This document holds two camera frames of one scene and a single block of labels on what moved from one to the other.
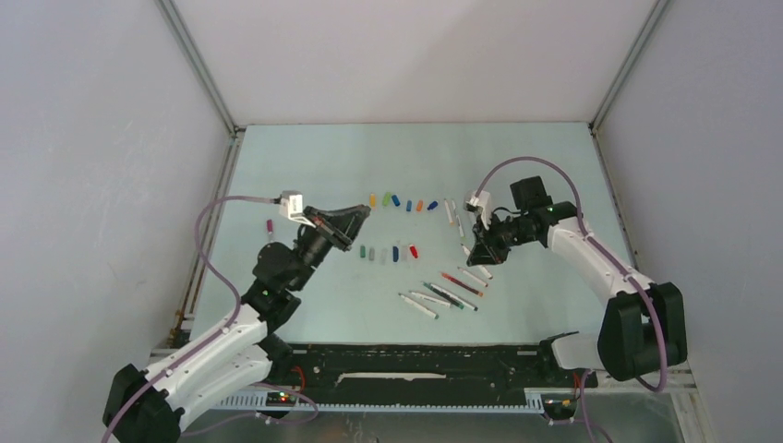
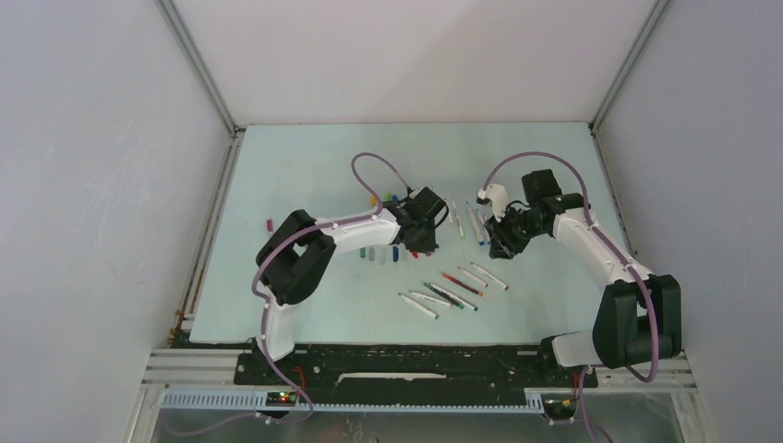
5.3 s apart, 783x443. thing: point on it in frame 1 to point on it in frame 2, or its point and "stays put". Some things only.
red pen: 474,278 stays put
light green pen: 459,223 stays put
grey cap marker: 430,299 stays put
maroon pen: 481,267 to 489,277
